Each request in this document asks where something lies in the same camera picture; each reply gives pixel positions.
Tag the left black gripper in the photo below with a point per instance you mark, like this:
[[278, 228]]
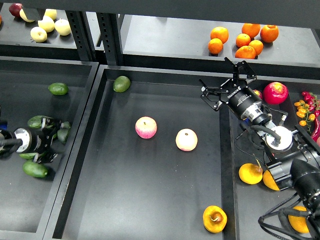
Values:
[[35, 141]]

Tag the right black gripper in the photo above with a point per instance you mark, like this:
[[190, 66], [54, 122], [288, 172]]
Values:
[[235, 92]]

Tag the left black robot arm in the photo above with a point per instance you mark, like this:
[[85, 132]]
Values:
[[9, 144]]

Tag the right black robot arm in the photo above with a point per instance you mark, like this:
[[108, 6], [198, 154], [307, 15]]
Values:
[[294, 157]]

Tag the dark green avocado right pile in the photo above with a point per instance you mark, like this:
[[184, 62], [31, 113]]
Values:
[[63, 132]]

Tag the green avocado lower pile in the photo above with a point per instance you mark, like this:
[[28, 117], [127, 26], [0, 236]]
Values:
[[28, 156]]

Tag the green avocado left tray top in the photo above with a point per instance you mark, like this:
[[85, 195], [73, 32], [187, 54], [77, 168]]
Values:
[[58, 88]]

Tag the green avocado at tray corner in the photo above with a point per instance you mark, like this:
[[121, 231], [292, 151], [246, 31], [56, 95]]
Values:
[[121, 84]]

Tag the yellow pear shelf front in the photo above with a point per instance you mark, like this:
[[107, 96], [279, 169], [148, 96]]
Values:
[[38, 34]]

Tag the yellow pear shelf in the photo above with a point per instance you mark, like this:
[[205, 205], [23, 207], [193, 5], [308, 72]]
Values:
[[51, 13], [47, 24], [62, 26], [38, 34]]

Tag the yellow pear shelf right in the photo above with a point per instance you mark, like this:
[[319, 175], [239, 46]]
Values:
[[62, 26]]

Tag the yellow pear shelf middle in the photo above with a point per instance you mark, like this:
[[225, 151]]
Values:
[[47, 24]]

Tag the yellow pear shelf top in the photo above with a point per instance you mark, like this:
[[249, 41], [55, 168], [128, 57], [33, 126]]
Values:
[[51, 13]]

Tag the yellow pear under label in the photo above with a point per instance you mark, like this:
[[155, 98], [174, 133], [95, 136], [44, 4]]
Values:
[[24, 17]]

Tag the dark red small apple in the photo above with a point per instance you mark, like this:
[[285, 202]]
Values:
[[258, 93]]

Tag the orange front bottom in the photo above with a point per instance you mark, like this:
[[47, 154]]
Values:
[[245, 52]]

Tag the orange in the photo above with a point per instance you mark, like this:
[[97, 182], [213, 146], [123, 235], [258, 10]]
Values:
[[221, 33], [245, 52], [251, 29], [215, 46], [269, 33]]

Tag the orange far left bottom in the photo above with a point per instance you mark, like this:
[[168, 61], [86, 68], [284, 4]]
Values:
[[215, 46]]

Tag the orange centre small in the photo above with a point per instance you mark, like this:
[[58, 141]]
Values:
[[242, 39]]

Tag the orange small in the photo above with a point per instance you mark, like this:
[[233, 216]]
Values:
[[242, 39], [257, 45]]

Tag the red pomegranate fruit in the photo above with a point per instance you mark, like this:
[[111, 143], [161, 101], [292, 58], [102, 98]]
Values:
[[275, 93]]

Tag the orange right small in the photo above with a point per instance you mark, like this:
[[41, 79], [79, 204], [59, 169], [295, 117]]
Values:
[[257, 45]]

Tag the orange far left top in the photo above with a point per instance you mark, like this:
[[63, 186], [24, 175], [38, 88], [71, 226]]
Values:
[[221, 33]]

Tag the orange top middle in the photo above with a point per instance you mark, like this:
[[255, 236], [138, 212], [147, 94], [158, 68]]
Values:
[[251, 29]]

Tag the orange top right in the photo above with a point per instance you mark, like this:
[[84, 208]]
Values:
[[269, 33]]

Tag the black left tray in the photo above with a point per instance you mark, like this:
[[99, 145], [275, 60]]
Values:
[[26, 202]]

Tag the black tray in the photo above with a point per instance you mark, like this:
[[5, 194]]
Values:
[[26, 202], [251, 201], [129, 188]]

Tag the pale yellow pink apple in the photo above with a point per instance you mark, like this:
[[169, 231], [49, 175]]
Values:
[[186, 140]]

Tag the pink red apple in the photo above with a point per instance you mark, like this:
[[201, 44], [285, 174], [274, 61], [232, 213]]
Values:
[[146, 127]]

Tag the red chili pepper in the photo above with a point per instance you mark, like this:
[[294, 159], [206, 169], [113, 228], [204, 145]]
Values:
[[316, 131]]

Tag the black centre tray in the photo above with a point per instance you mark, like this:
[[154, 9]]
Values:
[[129, 188]]

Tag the black right tray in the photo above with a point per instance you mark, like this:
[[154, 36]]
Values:
[[251, 201]]

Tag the black metal shelf upright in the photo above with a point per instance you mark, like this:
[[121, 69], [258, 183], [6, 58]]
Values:
[[97, 36]]

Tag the dark red apple on shelf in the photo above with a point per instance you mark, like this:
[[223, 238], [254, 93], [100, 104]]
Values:
[[15, 9]]

